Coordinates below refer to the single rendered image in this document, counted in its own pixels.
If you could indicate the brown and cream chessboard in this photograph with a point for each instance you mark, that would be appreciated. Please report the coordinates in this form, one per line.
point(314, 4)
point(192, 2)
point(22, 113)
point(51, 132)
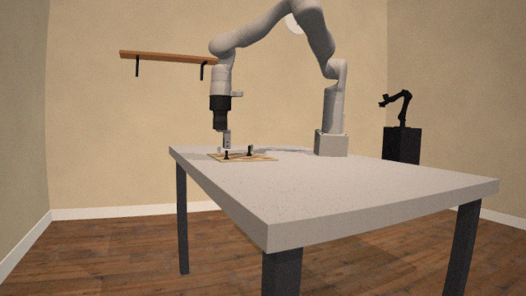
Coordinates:
point(241, 157)

